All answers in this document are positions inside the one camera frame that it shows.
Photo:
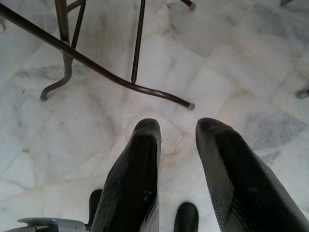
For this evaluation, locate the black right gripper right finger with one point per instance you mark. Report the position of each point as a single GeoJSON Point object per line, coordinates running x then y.
{"type": "Point", "coordinates": [231, 174]}

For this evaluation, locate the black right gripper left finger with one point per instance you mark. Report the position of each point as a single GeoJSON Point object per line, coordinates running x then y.
{"type": "Point", "coordinates": [135, 174]}

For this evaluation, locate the black robot right foot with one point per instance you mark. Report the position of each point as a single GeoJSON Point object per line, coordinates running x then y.
{"type": "Point", "coordinates": [186, 218]}

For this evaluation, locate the grey black robot right leg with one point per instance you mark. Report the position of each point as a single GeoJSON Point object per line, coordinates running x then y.
{"type": "Point", "coordinates": [48, 223]}

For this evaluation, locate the grey capped chair leg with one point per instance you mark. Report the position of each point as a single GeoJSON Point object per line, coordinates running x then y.
{"type": "Point", "coordinates": [303, 93]}

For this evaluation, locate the brown metal table leg bar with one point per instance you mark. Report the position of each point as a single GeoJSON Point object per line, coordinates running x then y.
{"type": "Point", "coordinates": [96, 66]}

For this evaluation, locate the thin brown metal brace rod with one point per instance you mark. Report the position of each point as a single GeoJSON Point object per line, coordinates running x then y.
{"type": "Point", "coordinates": [138, 43]}

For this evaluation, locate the brown metal diagonal strut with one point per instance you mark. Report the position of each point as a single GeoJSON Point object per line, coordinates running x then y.
{"type": "Point", "coordinates": [77, 26]}

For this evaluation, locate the olive metal curved table leg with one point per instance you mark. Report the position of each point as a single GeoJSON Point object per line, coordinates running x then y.
{"type": "Point", "coordinates": [64, 31]}

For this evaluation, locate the brown chair leg grey cap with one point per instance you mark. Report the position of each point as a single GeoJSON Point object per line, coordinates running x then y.
{"type": "Point", "coordinates": [190, 3]}

